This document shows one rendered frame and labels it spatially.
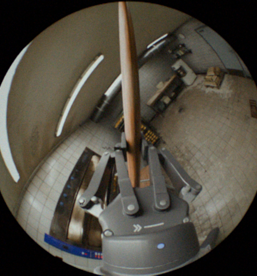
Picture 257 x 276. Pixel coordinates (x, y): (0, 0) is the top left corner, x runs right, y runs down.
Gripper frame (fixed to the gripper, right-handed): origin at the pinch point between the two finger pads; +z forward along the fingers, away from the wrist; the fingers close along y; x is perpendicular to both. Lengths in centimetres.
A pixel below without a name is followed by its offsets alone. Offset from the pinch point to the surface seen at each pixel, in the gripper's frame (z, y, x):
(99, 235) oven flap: -10, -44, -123
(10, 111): 4, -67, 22
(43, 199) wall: 6, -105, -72
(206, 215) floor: -16, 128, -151
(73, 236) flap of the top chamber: -23, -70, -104
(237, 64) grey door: 75, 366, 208
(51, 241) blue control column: -49, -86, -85
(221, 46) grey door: 102, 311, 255
